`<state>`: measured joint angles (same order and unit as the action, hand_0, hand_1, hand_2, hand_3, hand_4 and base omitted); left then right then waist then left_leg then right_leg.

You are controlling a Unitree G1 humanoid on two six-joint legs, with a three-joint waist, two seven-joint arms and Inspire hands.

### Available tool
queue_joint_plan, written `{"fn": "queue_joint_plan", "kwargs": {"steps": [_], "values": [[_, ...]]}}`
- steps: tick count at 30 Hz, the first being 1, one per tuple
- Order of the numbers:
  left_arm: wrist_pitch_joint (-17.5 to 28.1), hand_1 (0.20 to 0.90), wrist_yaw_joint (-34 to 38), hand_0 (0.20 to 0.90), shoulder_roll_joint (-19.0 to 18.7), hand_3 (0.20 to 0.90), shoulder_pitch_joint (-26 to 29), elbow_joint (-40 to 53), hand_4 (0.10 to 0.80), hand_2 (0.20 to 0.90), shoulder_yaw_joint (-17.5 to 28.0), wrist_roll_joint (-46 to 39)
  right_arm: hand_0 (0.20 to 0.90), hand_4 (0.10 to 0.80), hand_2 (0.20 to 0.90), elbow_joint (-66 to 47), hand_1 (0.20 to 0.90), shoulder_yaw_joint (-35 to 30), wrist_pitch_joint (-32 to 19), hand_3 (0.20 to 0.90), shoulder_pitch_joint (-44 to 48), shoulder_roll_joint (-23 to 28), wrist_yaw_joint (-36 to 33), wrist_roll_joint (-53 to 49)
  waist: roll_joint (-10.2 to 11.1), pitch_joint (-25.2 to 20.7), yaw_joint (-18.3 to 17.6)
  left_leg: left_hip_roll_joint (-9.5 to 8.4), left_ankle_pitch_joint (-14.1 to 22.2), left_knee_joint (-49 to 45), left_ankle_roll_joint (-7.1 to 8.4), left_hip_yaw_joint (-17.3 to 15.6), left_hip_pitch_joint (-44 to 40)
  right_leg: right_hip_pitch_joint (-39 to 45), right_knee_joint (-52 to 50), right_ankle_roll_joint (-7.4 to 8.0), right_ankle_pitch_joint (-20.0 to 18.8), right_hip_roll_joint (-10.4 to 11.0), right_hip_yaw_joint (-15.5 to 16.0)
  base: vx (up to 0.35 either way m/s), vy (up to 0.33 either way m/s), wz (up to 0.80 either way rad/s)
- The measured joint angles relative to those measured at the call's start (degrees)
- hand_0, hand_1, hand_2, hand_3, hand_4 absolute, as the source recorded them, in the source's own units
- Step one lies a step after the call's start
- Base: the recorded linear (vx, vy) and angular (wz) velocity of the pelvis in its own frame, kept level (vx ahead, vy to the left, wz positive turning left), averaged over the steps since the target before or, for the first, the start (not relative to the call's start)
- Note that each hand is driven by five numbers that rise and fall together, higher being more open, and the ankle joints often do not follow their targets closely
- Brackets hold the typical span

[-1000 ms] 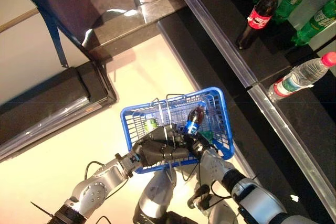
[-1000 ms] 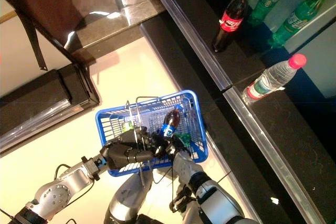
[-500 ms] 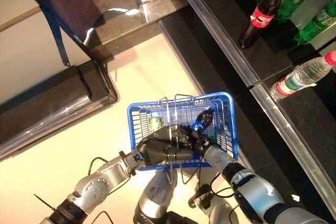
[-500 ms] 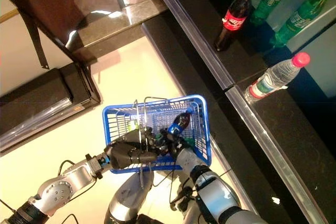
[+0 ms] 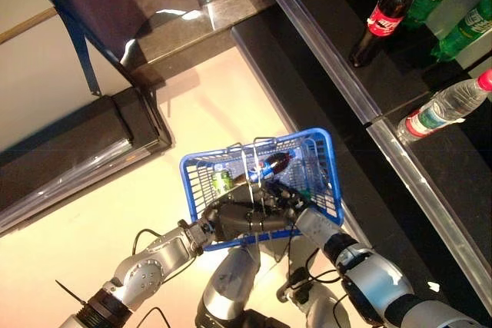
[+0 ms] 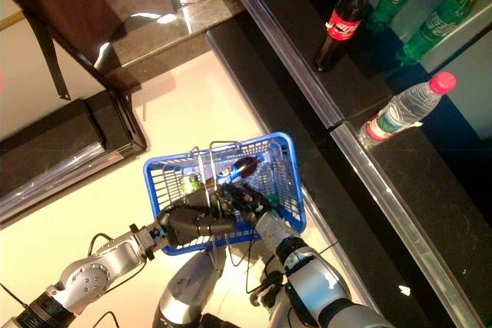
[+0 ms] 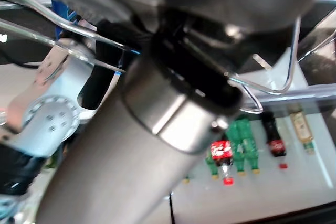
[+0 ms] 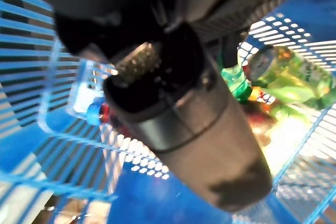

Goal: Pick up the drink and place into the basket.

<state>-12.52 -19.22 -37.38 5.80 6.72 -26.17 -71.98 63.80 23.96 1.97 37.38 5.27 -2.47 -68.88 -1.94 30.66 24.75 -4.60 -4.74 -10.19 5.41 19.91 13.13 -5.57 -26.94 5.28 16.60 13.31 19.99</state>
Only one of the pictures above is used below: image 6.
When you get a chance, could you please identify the Coca-Cola bottle red cap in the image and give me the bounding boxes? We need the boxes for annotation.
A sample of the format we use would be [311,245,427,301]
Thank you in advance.
[313,0,381,73]

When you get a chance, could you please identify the blue plastic shopping basket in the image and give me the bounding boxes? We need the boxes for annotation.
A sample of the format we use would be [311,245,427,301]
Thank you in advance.
[142,131,308,257]

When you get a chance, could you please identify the black base shelf board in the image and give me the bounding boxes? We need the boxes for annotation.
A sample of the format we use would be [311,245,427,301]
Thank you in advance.
[291,128,458,328]
[205,12,331,141]

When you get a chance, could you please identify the green drink can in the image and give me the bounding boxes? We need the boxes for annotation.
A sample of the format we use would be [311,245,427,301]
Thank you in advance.
[178,174,203,194]

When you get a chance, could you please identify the clear water bottle red cap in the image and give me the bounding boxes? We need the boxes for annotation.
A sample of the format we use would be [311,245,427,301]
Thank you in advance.
[357,71,458,148]

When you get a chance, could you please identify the polished dark stone ledge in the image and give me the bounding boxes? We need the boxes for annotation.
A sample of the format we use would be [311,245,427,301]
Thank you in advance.
[94,0,247,91]

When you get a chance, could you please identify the black hanging strap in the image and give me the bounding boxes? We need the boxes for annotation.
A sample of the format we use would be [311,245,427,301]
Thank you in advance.
[28,12,73,101]

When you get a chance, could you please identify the thin black cable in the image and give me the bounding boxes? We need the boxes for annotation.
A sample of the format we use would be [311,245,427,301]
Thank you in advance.
[225,224,272,295]
[87,231,116,257]

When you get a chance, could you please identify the robot right hand black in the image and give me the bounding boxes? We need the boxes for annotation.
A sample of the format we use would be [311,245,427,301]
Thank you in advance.
[214,184,284,225]

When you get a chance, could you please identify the black low display platform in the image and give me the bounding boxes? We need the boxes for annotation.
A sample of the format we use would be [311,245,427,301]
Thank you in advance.
[0,89,148,225]

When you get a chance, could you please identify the Pepsi cola bottle blue cap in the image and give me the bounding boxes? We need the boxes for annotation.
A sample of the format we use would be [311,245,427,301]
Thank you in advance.
[207,153,267,187]

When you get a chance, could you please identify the robot left hand black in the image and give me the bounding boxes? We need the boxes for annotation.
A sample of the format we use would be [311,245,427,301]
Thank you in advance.
[155,187,239,248]

